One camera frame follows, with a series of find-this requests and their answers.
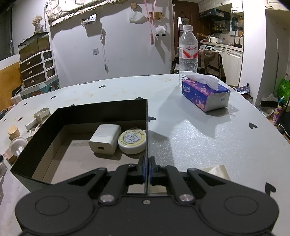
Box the round white tape measure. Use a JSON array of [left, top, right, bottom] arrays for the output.
[[118, 129, 146, 155]]

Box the white charger cube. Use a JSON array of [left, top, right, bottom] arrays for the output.
[[88, 124, 121, 155]]

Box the black cardboard box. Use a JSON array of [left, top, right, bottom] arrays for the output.
[[10, 98, 148, 191]]

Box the oval wooden box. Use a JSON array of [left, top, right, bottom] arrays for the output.
[[7, 125, 20, 141]]

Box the cream folded cloth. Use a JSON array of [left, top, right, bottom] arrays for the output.
[[202, 165, 231, 181]]

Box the purple tissue pack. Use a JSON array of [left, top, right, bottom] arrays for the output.
[[182, 72, 231, 112]]

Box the brown jacket on chair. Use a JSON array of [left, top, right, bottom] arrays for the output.
[[198, 49, 227, 83]]

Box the clear water bottle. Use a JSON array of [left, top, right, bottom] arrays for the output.
[[178, 25, 199, 86]]

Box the white drawer cabinet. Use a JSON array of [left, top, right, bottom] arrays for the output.
[[19, 50, 57, 88]]

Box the white plush sheep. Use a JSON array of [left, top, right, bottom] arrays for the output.
[[155, 26, 167, 37]]

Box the glass fish tank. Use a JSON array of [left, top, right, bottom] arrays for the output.
[[18, 32, 51, 62]]

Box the dried flower vase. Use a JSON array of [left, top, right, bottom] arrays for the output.
[[32, 15, 44, 34]]

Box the beige handled holder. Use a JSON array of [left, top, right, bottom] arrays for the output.
[[25, 107, 51, 131]]

